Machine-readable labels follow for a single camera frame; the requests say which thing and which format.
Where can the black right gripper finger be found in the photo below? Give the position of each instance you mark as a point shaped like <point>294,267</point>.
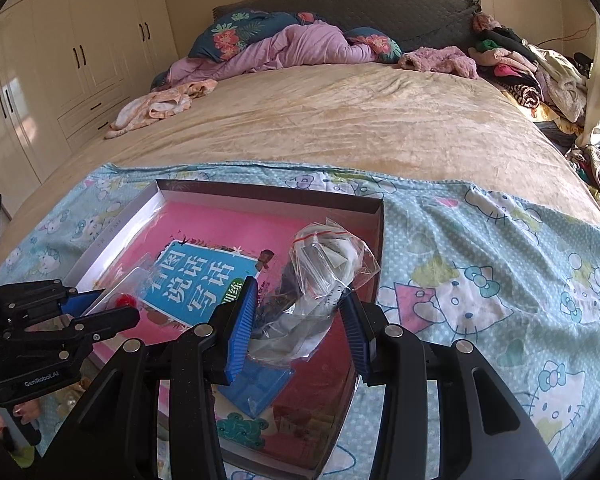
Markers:
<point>103,324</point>

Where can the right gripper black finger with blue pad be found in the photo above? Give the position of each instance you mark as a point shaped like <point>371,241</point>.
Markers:
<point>484,432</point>
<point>112,432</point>

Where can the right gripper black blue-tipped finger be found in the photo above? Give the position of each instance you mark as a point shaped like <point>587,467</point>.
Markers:
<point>45,299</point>

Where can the small bag red item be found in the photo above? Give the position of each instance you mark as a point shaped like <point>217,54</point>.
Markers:
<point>125,292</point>

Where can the clear bag of jewelry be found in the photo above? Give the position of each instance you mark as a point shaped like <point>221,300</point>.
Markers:
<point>325,263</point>

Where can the left hand painted nails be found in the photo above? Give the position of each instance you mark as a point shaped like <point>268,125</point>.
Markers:
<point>20,424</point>

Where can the grey cardboard box tray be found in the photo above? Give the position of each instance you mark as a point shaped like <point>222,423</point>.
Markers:
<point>180,248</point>

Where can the blue plastic case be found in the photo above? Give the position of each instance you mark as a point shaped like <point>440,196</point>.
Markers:
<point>255,388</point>

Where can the Hello Kitty blue sheet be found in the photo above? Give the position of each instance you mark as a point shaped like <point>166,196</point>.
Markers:
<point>519,281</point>

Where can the peach clothes on bed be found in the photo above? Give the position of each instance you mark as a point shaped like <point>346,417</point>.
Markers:
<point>158,105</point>

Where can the cream wardrobe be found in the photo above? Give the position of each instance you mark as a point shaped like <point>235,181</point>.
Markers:
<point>66,68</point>

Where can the beige bed blanket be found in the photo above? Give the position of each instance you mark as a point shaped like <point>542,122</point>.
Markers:
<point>369,117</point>

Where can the floral dark blue pillow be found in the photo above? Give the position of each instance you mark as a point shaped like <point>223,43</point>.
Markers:
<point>232,33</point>

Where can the pile of clothes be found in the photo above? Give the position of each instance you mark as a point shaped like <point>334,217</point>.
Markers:
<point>560,93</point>

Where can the purple duvet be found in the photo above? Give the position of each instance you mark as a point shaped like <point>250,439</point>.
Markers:
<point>295,45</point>

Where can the pink fuzzy garment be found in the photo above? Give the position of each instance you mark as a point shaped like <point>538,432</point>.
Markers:
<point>448,60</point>

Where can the dark grey headboard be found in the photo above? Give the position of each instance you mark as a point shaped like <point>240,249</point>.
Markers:
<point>411,23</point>

